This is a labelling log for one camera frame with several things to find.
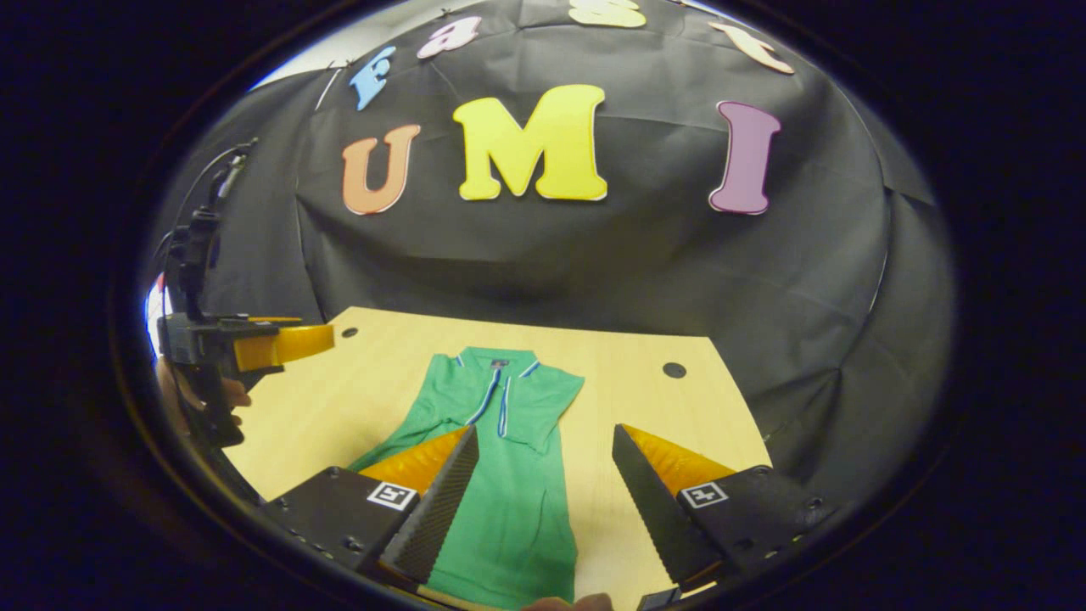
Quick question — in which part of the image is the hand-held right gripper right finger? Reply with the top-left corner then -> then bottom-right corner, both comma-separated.
611,423 -> 837,595

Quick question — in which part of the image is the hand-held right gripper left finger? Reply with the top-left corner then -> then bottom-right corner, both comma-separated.
263,424 -> 480,586

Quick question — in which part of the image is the green T-shirt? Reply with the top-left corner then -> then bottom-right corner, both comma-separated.
346,346 -> 586,610

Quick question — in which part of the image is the black backdrop cloth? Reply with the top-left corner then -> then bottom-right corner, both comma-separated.
148,0 -> 960,510

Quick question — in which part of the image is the black cable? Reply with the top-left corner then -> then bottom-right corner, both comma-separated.
174,138 -> 260,255

